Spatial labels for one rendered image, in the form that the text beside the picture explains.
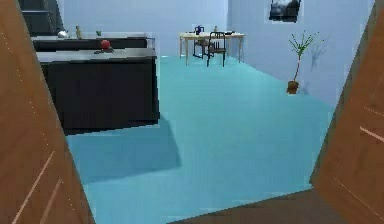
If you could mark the dark upper cupboard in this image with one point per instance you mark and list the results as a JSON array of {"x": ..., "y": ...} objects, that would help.
[{"x": 40, "y": 16}]

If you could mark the green house plant brown pot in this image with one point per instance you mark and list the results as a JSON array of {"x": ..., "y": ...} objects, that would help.
[{"x": 297, "y": 63}]

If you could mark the dark flat dish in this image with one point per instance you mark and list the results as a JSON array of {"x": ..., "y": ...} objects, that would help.
[{"x": 229, "y": 32}]

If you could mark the light wooden dining table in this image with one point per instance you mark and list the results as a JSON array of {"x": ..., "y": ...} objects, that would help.
[{"x": 212, "y": 36}]

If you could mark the brown wooden door frame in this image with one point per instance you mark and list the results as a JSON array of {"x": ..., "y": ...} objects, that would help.
[{"x": 356, "y": 143}]

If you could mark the brown wooden room door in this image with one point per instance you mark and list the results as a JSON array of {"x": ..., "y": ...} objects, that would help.
[{"x": 26, "y": 143}]

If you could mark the silver kettle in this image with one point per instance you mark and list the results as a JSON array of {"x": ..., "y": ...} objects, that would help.
[{"x": 62, "y": 33}]

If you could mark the black kitchen wall counter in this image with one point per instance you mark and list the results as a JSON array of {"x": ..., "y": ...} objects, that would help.
[{"x": 90, "y": 42}]

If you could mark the small tan bottle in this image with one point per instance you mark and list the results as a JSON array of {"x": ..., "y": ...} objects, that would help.
[{"x": 216, "y": 29}]

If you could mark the tan spray bottle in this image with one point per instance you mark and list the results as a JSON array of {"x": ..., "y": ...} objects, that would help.
[{"x": 78, "y": 32}]

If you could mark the red apple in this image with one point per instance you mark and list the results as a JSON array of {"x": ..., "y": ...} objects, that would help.
[{"x": 105, "y": 44}]

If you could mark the dark framed wall picture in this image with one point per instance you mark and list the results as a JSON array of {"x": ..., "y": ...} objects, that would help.
[{"x": 285, "y": 10}]

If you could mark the black metal chair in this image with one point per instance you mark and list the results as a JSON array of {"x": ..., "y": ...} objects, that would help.
[
  {"x": 216, "y": 46},
  {"x": 200, "y": 45}
]

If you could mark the black kitchen island counter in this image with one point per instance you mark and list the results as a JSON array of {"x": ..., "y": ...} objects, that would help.
[{"x": 100, "y": 90}]

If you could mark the small green cup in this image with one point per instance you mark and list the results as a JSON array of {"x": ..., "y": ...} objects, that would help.
[{"x": 98, "y": 33}]

